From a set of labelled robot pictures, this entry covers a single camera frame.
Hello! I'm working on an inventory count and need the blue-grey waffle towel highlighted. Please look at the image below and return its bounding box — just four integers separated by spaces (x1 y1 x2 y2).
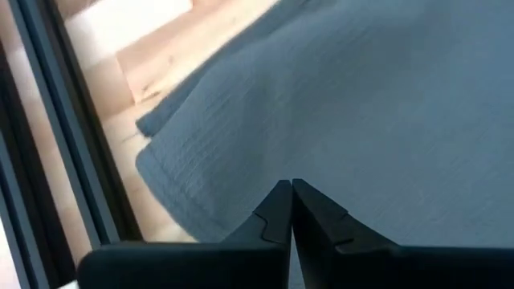
135 0 514 289

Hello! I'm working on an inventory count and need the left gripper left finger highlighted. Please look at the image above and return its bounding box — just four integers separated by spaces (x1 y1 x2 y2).
75 179 293 289

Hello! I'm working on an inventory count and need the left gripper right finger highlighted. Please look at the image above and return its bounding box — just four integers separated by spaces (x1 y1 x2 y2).
292 178 514 289

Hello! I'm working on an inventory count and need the dark metal frame rail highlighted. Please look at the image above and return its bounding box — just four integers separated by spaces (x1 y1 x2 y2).
0 0 144 289

